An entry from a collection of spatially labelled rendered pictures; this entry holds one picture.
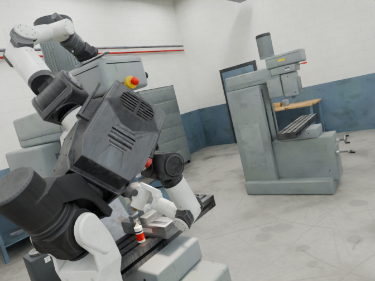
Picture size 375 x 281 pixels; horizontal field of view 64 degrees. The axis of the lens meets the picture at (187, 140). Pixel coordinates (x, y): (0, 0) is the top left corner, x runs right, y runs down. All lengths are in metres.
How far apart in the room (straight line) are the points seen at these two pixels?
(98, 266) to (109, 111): 0.43
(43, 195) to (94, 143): 0.19
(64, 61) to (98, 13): 5.82
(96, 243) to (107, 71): 0.79
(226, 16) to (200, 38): 0.99
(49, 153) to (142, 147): 1.00
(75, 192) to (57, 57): 1.05
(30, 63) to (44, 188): 0.50
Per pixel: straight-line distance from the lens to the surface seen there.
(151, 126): 0.95
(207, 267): 1.68
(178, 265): 1.61
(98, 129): 0.87
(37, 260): 1.43
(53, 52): 1.77
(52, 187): 0.78
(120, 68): 1.43
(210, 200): 2.02
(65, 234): 0.82
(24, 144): 2.27
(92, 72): 1.43
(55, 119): 1.05
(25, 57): 1.16
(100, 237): 0.86
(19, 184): 0.76
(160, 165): 1.06
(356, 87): 7.58
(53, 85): 1.06
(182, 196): 1.18
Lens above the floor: 1.63
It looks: 8 degrees down
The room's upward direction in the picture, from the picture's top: 14 degrees counter-clockwise
